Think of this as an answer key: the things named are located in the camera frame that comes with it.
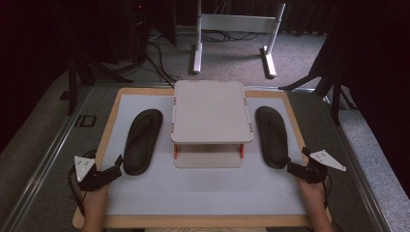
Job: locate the person's left hand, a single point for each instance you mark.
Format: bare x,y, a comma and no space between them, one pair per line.
96,196

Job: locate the white two-tier shoe rack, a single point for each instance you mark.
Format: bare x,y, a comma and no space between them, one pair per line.
211,112

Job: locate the small black floor frame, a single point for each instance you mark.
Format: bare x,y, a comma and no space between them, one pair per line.
86,121

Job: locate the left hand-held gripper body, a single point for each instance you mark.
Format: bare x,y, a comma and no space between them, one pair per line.
84,167

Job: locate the white metal stand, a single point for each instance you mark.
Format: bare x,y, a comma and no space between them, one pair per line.
238,23

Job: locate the black tripod stand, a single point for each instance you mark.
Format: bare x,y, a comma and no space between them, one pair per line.
72,83
335,96

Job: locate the person's right hand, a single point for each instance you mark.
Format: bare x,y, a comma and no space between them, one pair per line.
312,191

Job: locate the white table mat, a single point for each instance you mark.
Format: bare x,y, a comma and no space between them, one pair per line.
206,190

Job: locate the metal floor rail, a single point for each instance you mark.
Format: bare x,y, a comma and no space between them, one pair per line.
145,84
361,180
45,167

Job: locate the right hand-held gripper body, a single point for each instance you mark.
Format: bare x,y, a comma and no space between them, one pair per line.
317,172

